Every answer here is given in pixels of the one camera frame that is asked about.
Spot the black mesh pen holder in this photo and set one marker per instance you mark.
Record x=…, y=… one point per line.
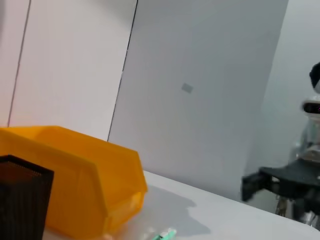
x=22, y=200

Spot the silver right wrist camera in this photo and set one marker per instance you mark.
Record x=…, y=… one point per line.
x=312, y=108

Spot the yellow plastic bin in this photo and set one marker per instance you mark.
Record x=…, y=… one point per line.
x=100, y=175

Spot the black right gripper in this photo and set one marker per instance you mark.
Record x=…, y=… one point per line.
x=300, y=180

